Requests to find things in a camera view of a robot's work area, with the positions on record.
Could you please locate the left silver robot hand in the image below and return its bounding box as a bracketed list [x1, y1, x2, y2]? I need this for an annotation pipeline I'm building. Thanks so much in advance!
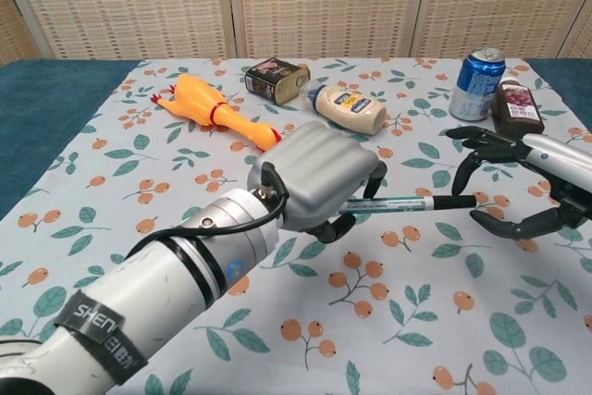
[246, 120, 389, 243]

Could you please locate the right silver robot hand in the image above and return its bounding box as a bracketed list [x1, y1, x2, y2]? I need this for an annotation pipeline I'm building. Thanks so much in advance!
[445, 125, 592, 241]

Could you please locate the white green marker body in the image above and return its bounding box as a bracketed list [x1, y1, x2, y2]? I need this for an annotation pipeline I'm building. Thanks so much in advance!
[340, 196, 438, 216]

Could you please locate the black marker cap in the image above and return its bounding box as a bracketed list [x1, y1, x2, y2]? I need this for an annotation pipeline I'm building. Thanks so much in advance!
[433, 195, 479, 211]

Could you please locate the dark brown sauce bottle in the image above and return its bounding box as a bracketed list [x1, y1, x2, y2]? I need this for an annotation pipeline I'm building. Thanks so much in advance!
[490, 79, 544, 137]

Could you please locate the white mayonnaise squeeze bottle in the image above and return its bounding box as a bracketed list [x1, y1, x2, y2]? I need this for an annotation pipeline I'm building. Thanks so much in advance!
[306, 81, 388, 137]

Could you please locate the blue white soda can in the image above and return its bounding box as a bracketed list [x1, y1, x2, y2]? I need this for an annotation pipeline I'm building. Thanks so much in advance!
[448, 47, 507, 122]

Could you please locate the dark luncheon meat tin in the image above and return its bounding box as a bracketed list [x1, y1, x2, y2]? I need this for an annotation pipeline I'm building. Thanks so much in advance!
[244, 56, 311, 105]

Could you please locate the yellow rubber chicken toy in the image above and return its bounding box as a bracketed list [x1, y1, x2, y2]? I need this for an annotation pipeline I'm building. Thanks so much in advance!
[150, 73, 282, 152]

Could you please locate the floral printed tablecloth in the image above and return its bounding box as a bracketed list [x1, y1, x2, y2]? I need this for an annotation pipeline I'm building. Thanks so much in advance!
[0, 56, 592, 395]

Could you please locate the beige woven folding screen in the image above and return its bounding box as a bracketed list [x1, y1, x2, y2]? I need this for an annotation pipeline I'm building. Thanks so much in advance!
[0, 0, 592, 63]

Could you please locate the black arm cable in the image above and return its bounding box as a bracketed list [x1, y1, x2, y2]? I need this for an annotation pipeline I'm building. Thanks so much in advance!
[168, 161, 289, 241]

